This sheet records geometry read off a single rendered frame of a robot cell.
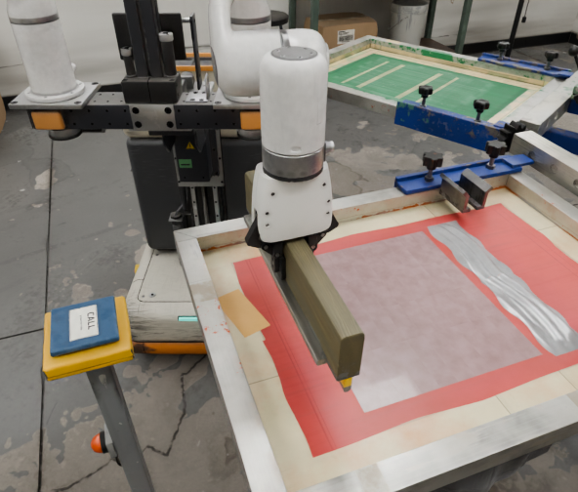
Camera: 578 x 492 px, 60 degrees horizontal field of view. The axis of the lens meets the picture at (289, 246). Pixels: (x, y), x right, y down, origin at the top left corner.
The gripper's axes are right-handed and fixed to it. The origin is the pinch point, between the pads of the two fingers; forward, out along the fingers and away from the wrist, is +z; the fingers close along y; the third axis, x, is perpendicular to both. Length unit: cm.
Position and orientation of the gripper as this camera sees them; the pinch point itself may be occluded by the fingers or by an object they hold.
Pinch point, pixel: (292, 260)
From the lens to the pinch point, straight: 70.8
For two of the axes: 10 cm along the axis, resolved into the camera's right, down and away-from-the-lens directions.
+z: 0.0, 7.9, 6.2
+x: 3.4, 5.8, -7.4
